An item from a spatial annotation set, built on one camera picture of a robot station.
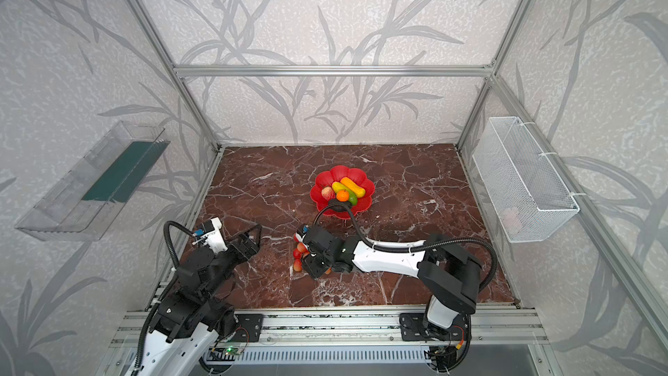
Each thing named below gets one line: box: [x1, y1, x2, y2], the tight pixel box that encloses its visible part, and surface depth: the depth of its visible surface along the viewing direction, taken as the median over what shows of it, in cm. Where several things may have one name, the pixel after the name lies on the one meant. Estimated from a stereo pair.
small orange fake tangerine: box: [336, 189, 350, 202], surface depth 98 cm
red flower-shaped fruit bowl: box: [309, 165, 376, 221], surface depth 107 cm
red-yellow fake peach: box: [320, 186, 335, 201], surface depth 102 cm
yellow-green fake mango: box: [331, 181, 358, 206], surface depth 102 cm
